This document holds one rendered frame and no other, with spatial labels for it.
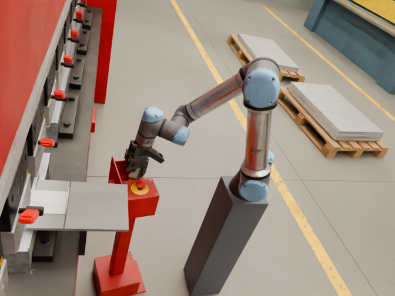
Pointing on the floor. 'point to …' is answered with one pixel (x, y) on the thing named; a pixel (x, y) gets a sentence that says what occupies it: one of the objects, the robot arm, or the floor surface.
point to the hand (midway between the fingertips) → (137, 178)
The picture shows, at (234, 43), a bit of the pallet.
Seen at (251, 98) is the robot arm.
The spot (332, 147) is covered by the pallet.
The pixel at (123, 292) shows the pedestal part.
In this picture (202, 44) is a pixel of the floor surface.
